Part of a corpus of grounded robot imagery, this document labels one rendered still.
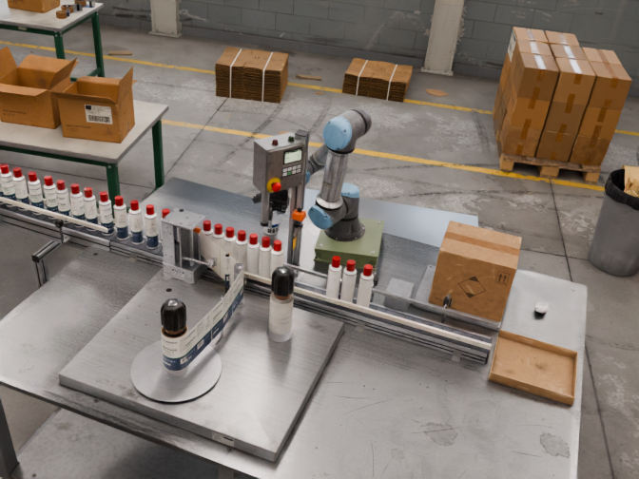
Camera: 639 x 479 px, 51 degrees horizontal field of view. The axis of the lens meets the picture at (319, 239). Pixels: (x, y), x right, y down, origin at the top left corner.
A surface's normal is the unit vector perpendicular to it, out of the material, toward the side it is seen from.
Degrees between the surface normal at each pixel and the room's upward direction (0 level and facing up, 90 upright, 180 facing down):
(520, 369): 0
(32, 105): 90
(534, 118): 90
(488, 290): 90
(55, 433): 0
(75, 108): 91
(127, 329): 0
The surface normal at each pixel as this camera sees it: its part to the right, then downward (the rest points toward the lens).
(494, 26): -0.18, 0.54
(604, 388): 0.08, -0.83
